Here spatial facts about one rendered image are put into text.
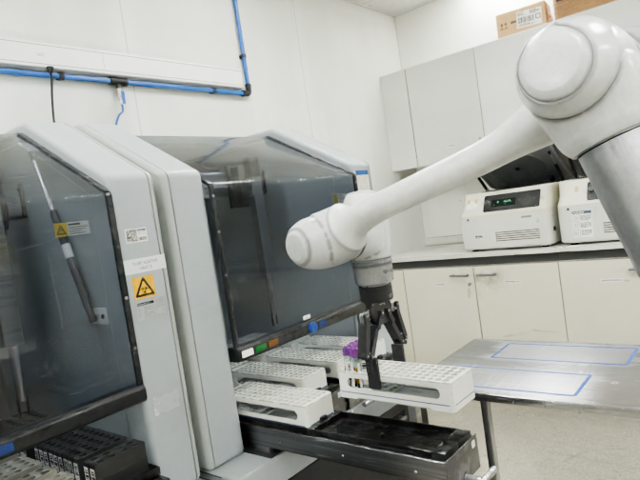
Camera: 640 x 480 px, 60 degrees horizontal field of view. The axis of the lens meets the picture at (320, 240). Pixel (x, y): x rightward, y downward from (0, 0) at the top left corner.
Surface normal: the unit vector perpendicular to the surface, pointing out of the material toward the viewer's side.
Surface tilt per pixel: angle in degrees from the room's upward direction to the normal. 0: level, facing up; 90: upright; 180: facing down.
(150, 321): 90
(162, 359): 90
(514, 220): 90
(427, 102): 90
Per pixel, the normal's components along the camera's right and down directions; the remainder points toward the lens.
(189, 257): 0.76, -0.08
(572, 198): -0.61, -0.40
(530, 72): -0.64, 0.03
